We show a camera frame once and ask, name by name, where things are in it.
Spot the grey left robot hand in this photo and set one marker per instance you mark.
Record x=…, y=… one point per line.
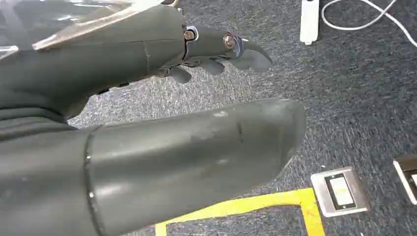
x=169, y=156

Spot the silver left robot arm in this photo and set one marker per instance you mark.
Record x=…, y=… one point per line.
x=29, y=125

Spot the yellow floor tape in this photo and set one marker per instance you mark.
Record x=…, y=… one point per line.
x=306, y=203

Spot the steel floor socket box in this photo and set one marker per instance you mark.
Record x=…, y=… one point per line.
x=340, y=192
x=407, y=180

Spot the white power strip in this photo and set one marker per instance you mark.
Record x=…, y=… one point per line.
x=309, y=21

